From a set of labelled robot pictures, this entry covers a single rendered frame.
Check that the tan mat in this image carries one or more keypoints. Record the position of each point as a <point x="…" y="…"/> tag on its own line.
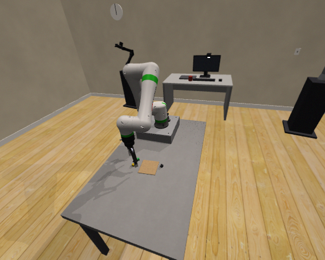
<point x="148" y="167"/>

